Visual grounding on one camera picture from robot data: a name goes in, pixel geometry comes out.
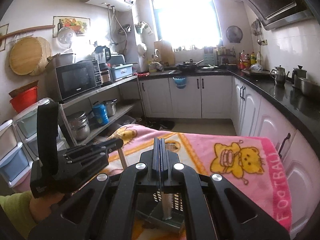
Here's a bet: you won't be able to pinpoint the steel kettle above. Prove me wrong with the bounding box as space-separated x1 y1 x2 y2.
270 66 290 85

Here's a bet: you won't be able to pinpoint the blue hanging bin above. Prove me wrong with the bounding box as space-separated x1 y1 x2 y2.
172 77 187 89

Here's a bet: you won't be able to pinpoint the pink cartoon blanket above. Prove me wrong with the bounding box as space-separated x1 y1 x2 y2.
15 123 293 240

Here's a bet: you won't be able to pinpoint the wooden cutting board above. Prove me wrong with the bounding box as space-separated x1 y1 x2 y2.
154 40 175 66

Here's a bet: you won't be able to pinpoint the black frying pan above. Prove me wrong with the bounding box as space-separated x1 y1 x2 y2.
176 60 204 72

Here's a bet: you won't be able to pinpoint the metal shelf rack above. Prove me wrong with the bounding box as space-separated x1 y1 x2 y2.
59 75 143 146

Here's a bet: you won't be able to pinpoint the blender jug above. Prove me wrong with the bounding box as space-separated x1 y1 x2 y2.
93 46 111 64

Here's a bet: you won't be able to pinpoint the round bamboo tray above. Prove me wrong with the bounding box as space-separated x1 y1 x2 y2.
9 36 52 76

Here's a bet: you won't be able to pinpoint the red plastic basin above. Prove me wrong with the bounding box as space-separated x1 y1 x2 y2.
10 86 38 113

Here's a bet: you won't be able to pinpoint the black plastic utensil basket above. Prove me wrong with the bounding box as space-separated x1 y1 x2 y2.
136 191 184 234

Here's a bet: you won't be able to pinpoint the plastic drawer tower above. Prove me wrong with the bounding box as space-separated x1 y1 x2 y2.
0 97 68 189

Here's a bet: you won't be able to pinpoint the person's left hand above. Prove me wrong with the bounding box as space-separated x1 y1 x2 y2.
29 192 65 223

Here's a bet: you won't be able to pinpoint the bare wooden chopsticks pair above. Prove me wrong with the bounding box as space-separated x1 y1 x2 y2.
117 148 127 170

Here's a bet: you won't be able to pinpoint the blue grey storage box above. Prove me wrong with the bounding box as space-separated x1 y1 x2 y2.
111 64 133 82

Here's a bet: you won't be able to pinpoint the fruit picture frame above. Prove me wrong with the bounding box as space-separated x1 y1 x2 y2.
53 16 91 37

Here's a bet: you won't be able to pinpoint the blue tin can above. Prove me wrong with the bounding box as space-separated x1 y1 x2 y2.
92 103 108 126

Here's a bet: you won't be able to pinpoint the black microwave oven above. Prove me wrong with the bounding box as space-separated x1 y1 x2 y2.
44 60 102 102

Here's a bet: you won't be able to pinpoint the stacked steel pots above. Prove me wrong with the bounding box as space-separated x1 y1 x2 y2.
67 111 91 141

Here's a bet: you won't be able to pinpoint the black wall fan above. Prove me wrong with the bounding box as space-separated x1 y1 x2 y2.
226 25 243 43

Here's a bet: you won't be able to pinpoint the steel pot on counter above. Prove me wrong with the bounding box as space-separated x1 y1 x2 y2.
292 65 319 99

